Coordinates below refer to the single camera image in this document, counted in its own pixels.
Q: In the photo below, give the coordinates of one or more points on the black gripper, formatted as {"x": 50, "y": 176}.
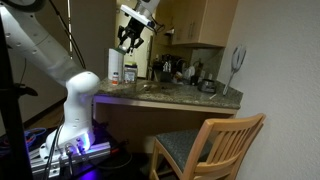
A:
{"x": 133, "y": 31}

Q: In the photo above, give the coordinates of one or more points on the green lid with white case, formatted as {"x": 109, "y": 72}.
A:
{"x": 120, "y": 50}

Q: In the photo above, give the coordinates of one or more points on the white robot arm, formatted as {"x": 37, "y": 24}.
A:
{"x": 25, "y": 35}

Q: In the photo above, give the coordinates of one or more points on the yellow green sponge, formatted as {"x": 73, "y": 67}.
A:
{"x": 130, "y": 63}

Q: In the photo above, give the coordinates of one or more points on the white paper towel roll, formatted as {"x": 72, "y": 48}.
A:
{"x": 115, "y": 64}

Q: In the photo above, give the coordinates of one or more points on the clear jar with purple lid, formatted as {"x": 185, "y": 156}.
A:
{"x": 130, "y": 73}

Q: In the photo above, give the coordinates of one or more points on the orange label pill bottle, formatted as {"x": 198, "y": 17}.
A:
{"x": 115, "y": 78}

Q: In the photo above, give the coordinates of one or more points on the wooden upper cabinet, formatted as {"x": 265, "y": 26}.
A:
{"x": 195, "y": 23}

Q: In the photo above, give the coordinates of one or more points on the wooden chair with green seat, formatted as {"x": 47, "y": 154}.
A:
{"x": 213, "y": 152}

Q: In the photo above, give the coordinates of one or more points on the black tripod pole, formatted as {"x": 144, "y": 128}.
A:
{"x": 10, "y": 111}

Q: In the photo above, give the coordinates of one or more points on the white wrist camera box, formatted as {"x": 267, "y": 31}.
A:
{"x": 137, "y": 16}

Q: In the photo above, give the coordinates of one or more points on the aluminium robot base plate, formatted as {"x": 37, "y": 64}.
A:
{"x": 49, "y": 162}

